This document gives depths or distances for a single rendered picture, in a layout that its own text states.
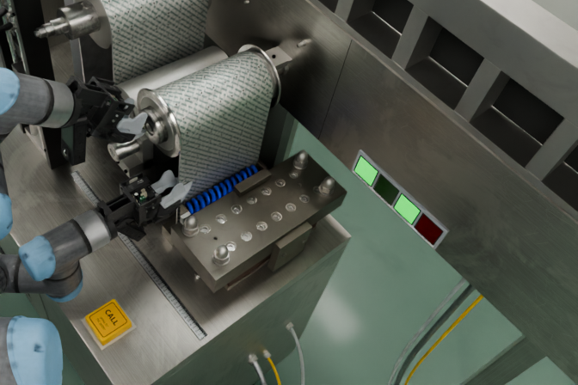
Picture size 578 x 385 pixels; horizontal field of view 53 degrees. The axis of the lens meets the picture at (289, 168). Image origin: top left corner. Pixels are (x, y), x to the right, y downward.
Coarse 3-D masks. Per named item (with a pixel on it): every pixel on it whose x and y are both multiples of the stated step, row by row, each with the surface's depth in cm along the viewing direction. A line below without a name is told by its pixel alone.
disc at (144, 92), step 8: (144, 88) 111; (144, 96) 112; (152, 96) 109; (160, 104) 108; (168, 112) 107; (176, 128) 108; (176, 136) 109; (176, 144) 111; (168, 152) 116; (176, 152) 113
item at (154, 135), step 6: (144, 108) 111; (150, 108) 111; (150, 114) 110; (156, 114) 110; (150, 120) 110; (156, 120) 109; (162, 120) 110; (150, 126) 112; (156, 126) 110; (162, 126) 110; (144, 132) 115; (150, 132) 114; (156, 132) 111; (162, 132) 110; (150, 138) 114; (156, 138) 112; (162, 138) 111
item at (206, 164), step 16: (240, 128) 124; (256, 128) 129; (208, 144) 120; (224, 144) 124; (240, 144) 129; (256, 144) 135; (192, 160) 119; (208, 160) 124; (224, 160) 129; (240, 160) 134; (256, 160) 140; (192, 176) 124; (208, 176) 129; (224, 176) 135; (192, 192) 129
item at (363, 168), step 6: (360, 156) 123; (360, 162) 124; (366, 162) 123; (360, 168) 125; (366, 168) 124; (372, 168) 122; (360, 174) 126; (366, 174) 125; (372, 174) 123; (366, 180) 126; (372, 180) 124
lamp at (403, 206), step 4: (400, 200) 120; (404, 200) 119; (408, 200) 118; (400, 204) 121; (404, 204) 120; (408, 204) 119; (412, 204) 118; (396, 208) 122; (400, 208) 121; (404, 208) 120; (408, 208) 119; (412, 208) 118; (416, 208) 117; (400, 212) 122; (404, 212) 121; (408, 212) 120; (412, 212) 119; (416, 212) 118; (404, 216) 121; (408, 216) 120; (412, 216) 119; (408, 220) 121; (412, 220) 120
